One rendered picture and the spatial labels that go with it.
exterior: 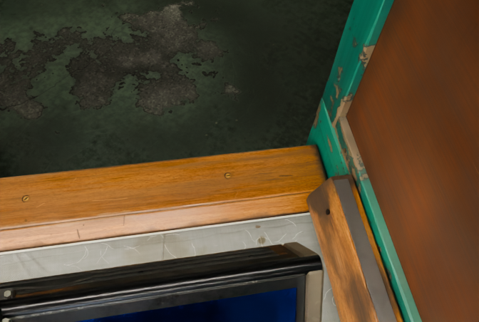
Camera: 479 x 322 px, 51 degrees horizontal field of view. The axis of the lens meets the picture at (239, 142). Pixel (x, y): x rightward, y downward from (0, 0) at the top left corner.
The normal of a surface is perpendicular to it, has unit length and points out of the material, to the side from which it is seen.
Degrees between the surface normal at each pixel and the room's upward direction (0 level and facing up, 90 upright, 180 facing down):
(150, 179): 0
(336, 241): 67
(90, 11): 0
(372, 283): 0
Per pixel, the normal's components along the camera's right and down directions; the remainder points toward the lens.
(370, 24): -0.98, 0.10
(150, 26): 0.07, -0.57
